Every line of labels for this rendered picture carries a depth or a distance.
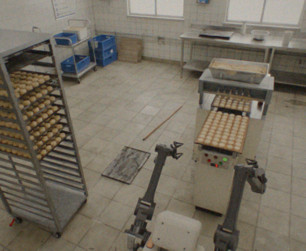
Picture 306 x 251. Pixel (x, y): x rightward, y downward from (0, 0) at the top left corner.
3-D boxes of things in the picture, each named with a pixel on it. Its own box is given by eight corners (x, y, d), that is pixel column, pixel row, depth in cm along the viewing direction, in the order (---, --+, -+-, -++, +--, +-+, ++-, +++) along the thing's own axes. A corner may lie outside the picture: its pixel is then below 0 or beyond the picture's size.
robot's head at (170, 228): (191, 261, 114) (200, 226, 116) (147, 244, 121) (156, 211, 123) (196, 252, 127) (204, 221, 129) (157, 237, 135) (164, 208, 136)
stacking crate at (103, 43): (101, 42, 665) (100, 34, 654) (115, 44, 652) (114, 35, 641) (88, 49, 619) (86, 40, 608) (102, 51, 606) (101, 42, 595)
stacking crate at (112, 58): (104, 58, 688) (104, 50, 677) (117, 60, 672) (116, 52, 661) (90, 65, 644) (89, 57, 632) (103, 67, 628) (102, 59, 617)
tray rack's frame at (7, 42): (90, 199, 287) (53, 33, 189) (61, 239, 247) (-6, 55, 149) (43, 185, 307) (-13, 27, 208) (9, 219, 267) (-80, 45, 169)
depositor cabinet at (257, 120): (212, 116, 434) (218, 67, 388) (257, 124, 411) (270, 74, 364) (192, 164, 336) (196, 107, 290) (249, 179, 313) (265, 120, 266)
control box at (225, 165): (201, 161, 237) (203, 149, 230) (228, 167, 229) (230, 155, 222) (200, 163, 235) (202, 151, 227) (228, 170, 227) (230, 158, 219)
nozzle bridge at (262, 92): (203, 95, 315) (206, 68, 296) (267, 105, 291) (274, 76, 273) (196, 107, 290) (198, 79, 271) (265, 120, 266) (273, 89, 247)
